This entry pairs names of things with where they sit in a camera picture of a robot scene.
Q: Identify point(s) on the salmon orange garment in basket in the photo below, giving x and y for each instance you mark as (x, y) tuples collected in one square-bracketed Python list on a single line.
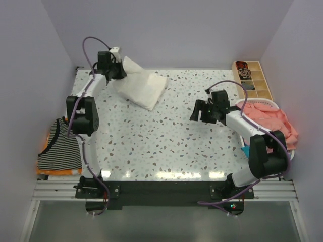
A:
[(272, 116)]

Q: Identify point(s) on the aluminium table frame rail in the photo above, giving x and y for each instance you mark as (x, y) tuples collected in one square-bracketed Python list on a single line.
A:
[(263, 191)]

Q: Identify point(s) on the red black rolled socks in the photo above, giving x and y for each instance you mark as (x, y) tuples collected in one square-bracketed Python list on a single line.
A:
[(241, 64)]

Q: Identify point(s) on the white floral print t-shirt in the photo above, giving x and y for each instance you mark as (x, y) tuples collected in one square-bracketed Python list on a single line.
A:
[(140, 86)]

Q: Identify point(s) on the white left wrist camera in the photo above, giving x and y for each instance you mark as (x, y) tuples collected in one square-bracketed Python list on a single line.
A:
[(115, 54)]

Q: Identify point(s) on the pink black rolled socks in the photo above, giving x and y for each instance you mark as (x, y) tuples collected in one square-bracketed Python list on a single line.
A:
[(245, 74)]

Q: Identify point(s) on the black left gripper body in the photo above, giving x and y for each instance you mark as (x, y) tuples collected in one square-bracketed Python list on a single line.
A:
[(117, 68)]

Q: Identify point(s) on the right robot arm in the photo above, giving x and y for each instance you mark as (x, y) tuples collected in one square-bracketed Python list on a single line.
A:
[(268, 155)]

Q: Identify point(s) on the wooden compartment organizer box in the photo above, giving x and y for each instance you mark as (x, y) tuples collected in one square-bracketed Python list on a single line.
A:
[(258, 79)]

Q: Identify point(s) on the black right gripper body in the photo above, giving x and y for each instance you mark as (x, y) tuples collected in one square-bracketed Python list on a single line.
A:
[(208, 114)]

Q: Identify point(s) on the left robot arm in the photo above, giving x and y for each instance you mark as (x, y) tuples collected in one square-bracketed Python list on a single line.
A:
[(83, 115)]

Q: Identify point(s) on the grey rolled socks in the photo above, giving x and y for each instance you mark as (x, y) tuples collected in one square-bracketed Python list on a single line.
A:
[(248, 85)]

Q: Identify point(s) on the white plastic laundry basket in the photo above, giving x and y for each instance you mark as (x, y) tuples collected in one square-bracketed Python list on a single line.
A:
[(252, 100)]

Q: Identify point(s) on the black white striped folded shirt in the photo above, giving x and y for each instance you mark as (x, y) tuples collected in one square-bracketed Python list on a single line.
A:
[(58, 151)]

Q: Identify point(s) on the teal garment in basket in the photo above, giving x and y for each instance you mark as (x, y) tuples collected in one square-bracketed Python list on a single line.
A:
[(246, 150)]

